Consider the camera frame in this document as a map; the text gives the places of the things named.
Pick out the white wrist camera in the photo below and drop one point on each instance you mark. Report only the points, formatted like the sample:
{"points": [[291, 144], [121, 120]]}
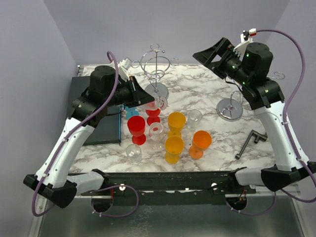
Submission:
{"points": [[245, 40], [123, 67]]}

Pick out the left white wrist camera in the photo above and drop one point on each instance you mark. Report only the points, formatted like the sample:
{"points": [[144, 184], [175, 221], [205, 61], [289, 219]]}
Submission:
{"points": [[123, 67]]}

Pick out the yellow-orange wine glass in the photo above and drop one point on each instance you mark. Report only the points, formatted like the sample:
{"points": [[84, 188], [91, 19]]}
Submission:
{"points": [[174, 146]]}

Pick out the clear wine glass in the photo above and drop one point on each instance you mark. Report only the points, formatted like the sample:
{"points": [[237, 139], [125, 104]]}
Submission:
{"points": [[156, 134]]}

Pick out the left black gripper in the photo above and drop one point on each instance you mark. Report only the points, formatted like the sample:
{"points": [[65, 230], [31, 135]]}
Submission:
{"points": [[141, 96]]}

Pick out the clear glass bottle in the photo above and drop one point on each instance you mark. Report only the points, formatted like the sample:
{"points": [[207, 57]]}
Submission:
{"points": [[194, 118], [158, 103], [134, 153]]}

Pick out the dark orange wine glass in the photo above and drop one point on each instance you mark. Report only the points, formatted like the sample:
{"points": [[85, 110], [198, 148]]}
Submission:
{"points": [[200, 142]]}

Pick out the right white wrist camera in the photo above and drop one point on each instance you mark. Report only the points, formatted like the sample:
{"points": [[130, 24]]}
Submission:
{"points": [[245, 40]]}

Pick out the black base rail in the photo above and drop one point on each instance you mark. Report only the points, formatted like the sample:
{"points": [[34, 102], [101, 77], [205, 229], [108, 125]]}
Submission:
{"points": [[174, 188]]}

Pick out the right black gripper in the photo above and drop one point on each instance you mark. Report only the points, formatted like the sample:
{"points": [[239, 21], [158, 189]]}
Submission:
{"points": [[222, 47]]}

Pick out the chrome bottle rack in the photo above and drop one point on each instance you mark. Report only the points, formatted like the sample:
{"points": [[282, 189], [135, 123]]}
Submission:
{"points": [[155, 65]]}

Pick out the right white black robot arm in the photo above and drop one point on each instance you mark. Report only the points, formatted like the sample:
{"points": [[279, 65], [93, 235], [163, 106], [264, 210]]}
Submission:
{"points": [[266, 99]]}

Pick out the blue plastic wine glass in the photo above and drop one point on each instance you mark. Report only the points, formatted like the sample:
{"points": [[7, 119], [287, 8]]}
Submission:
{"points": [[129, 112]]}

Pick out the red plastic wine glass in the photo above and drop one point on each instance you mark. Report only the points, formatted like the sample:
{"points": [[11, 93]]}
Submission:
{"points": [[137, 127], [153, 116]]}

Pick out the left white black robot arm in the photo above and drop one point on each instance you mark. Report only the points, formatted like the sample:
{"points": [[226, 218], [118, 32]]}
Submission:
{"points": [[106, 89]]}

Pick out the orange standing plastic wine glass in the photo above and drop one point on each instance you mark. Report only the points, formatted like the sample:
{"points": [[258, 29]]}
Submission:
{"points": [[176, 122]]}

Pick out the chrome wine glass rack right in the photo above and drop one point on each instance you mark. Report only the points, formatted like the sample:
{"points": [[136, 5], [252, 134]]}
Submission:
{"points": [[230, 109]]}

